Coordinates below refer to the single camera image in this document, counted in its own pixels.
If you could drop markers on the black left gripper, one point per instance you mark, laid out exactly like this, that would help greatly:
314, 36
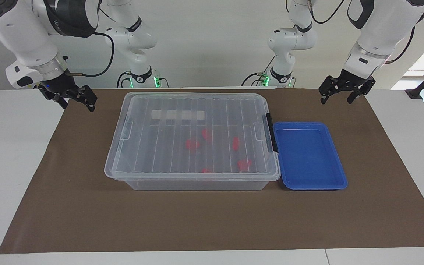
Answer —
352, 80

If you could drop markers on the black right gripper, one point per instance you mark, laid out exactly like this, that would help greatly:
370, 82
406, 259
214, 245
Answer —
62, 86

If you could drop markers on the clear ribbed plastic lid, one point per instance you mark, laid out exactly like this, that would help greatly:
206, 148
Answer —
168, 147

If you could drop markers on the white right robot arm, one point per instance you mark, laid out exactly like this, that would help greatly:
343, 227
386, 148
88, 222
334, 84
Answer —
24, 36

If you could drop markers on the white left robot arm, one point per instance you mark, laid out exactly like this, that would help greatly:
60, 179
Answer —
381, 25

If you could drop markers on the blue plastic tray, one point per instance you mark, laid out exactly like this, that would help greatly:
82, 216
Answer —
307, 154

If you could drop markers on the black box latch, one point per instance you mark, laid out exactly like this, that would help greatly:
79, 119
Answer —
269, 132

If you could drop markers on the clear plastic storage box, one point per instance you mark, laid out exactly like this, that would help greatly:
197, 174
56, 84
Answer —
197, 185

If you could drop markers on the green lit base indicator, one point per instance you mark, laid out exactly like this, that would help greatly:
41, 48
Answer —
156, 81
266, 80

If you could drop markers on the brown table mat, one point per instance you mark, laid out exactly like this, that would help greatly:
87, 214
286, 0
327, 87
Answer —
87, 221

